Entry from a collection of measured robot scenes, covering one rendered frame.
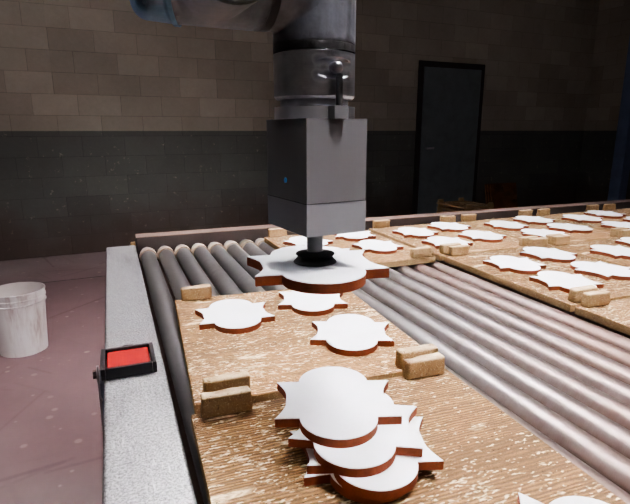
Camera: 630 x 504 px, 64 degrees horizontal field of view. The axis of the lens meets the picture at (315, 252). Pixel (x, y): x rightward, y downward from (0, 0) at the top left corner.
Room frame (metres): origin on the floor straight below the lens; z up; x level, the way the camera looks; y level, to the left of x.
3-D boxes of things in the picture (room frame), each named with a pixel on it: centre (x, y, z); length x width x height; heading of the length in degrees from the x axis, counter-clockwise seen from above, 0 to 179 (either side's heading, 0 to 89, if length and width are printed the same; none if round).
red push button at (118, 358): (0.70, 0.28, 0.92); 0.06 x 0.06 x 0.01; 22
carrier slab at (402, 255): (1.41, -0.08, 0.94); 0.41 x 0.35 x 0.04; 22
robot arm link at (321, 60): (0.49, 0.00, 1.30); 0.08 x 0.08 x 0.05
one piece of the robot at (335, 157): (0.49, -0.01, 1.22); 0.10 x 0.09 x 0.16; 119
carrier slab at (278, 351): (0.80, 0.04, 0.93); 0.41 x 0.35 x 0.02; 18
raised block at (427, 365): (0.63, -0.15, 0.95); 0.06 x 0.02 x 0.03; 110
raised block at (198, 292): (0.94, 0.23, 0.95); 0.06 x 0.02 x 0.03; 108
